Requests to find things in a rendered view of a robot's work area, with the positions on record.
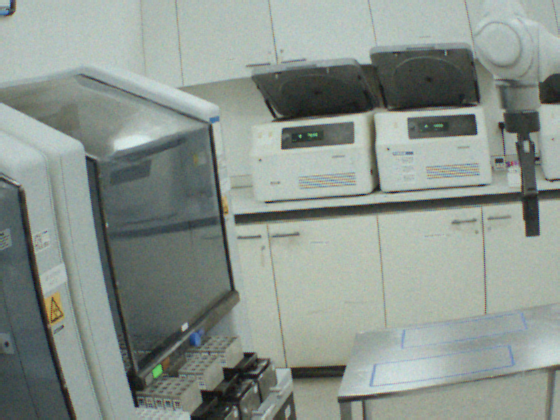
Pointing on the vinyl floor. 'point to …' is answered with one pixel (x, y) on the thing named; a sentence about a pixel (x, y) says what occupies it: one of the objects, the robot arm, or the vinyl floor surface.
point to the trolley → (452, 356)
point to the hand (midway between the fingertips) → (530, 221)
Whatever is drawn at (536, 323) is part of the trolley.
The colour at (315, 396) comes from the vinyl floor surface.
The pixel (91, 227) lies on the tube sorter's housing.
